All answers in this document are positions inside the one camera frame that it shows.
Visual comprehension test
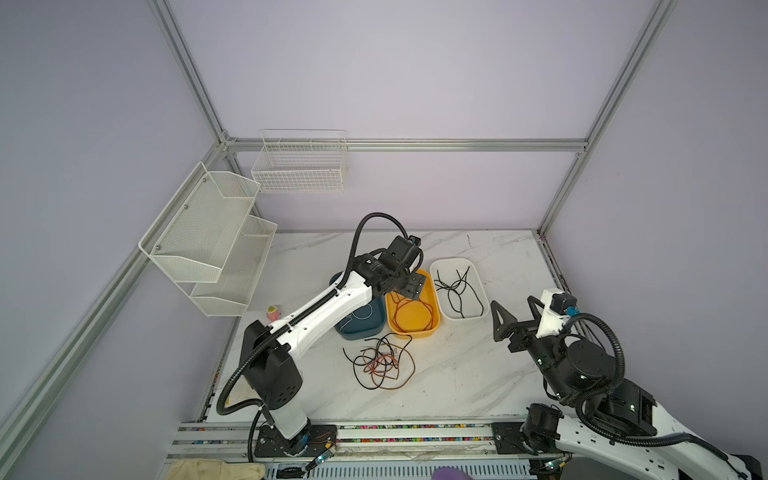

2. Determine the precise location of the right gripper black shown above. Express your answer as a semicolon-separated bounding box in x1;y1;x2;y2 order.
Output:
485;292;573;400

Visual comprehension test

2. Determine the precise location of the black cable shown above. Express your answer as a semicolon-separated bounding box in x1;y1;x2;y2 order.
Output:
343;332;416;391
434;266;486;319

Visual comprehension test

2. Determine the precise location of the red cable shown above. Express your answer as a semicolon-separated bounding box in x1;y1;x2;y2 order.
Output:
389;290;436;332

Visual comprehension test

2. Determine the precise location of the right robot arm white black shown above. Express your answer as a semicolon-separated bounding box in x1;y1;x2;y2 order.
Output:
489;289;763;479

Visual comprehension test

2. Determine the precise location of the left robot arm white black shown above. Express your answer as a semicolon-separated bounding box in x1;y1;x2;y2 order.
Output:
215;212;426;455

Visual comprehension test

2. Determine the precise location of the yellow plastic bin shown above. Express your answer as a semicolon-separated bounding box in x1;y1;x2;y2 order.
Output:
385;270;441;339

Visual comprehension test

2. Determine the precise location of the white plastic bin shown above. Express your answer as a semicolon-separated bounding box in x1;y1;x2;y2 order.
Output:
429;258;490;322

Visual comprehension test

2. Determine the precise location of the dark teal plastic bin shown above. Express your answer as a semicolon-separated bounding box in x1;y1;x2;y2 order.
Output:
334;297;387;341

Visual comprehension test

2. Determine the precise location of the small pink green ball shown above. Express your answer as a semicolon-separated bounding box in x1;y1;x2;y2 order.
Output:
266;305;281;322

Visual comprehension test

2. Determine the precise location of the purple object at edge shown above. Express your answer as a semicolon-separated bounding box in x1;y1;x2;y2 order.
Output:
431;467;472;480

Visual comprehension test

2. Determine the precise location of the lower white mesh shelf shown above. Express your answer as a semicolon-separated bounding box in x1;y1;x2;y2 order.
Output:
190;215;277;317

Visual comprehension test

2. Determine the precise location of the white mesh shelf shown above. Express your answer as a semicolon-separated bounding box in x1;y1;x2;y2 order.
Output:
138;163;260;283
190;215;277;317

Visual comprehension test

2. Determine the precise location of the upper white mesh shelf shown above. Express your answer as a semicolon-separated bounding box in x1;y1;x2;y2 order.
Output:
138;163;260;283

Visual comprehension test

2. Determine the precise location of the beige cloth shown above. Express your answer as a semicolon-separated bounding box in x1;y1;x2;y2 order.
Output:
164;459;266;480

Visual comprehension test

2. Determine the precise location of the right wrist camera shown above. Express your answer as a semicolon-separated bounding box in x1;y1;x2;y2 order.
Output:
536;289;578;338

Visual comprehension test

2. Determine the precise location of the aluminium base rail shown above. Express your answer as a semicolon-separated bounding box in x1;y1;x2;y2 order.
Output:
167;415;661;463

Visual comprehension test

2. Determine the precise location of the white wire wall basket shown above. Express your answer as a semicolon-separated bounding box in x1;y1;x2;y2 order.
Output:
251;129;348;194

